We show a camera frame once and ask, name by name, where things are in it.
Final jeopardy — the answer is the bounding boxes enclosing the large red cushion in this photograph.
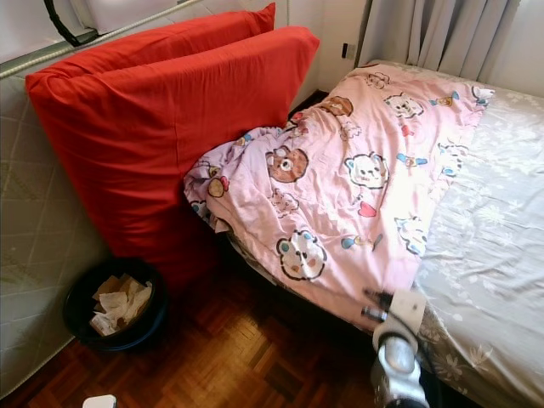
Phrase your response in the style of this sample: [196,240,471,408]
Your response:
[26,2,278,82]
[25,25,320,291]

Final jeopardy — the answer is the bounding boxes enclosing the bed with grey floral sheet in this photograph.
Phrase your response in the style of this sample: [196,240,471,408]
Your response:
[221,57,544,408]

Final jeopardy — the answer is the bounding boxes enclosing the pink cartoon bear blanket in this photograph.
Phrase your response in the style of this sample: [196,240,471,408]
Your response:
[184,61,496,329]

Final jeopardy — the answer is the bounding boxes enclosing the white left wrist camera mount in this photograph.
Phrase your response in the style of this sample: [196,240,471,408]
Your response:
[82,394,119,408]

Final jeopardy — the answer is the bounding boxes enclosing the white crumpled tissue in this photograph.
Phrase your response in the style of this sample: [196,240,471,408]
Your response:
[95,290,133,315]

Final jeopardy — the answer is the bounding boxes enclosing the brown cardboard scraps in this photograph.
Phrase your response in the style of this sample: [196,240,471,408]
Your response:
[88,273,155,337]

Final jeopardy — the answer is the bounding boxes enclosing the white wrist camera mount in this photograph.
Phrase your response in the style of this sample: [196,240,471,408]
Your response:
[371,288,428,350]
[82,394,119,408]

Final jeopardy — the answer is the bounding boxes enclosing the grey curtain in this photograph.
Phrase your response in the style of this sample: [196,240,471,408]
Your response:
[358,0,520,82]

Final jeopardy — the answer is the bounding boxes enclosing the black curved strap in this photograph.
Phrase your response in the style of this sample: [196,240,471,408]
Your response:
[42,0,99,48]

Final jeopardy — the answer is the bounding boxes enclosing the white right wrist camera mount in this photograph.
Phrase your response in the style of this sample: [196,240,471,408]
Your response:
[371,288,428,350]

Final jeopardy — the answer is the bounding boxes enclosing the black round waste bin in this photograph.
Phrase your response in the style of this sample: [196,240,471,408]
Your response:
[61,257,170,354]

